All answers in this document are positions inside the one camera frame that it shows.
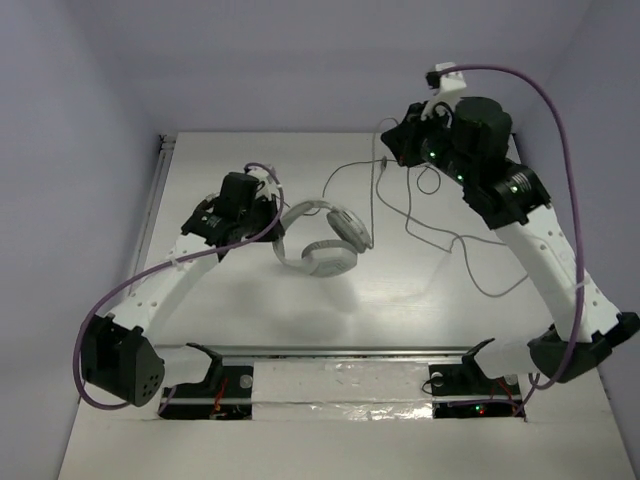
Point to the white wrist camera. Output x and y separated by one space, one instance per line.
448 85
268 186

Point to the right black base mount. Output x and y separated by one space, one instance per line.
458 393

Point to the white over-ear headphones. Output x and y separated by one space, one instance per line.
329 257

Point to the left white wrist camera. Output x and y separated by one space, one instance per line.
268 186

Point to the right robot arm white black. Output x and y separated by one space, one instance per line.
468 143

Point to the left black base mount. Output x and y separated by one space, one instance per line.
225 393

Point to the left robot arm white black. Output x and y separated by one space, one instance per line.
114 349

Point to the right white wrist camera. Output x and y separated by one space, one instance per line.
448 85

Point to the aluminium side rail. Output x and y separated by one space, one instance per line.
167 143

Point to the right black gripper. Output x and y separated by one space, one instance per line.
404 138

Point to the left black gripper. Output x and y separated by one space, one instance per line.
270 215

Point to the aluminium front rail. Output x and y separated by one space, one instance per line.
308 375

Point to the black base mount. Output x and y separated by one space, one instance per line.
458 393
225 393

